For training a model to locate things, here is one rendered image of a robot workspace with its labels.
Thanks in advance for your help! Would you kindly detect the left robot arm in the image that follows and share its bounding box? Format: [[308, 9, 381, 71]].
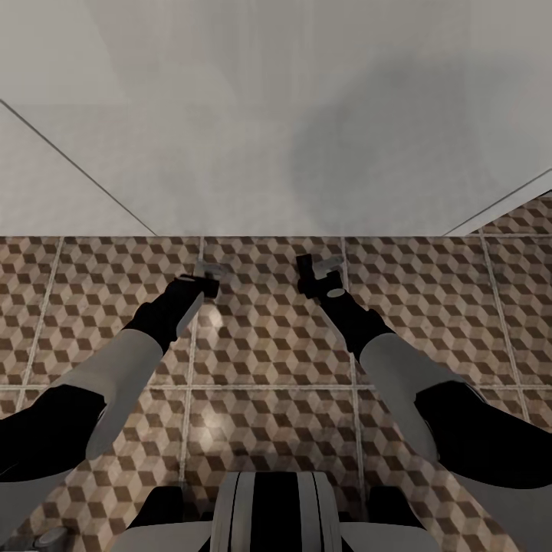
[[0, 260, 229, 546]]

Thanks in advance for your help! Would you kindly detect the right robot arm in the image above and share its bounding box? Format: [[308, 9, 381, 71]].
[[297, 255, 552, 552]]

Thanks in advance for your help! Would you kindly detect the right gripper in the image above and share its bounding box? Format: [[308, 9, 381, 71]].
[[297, 270, 343, 299]]

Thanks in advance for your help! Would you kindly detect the mousetrap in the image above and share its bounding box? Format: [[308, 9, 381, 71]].
[[296, 254, 315, 282]]

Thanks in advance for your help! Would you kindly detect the robot trunk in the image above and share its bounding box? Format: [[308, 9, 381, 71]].
[[210, 472, 342, 552]]

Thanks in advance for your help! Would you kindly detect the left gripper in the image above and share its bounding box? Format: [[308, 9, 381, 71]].
[[197, 277, 220, 298]]

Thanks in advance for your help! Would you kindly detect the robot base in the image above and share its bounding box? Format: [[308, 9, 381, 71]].
[[110, 486, 442, 552]]

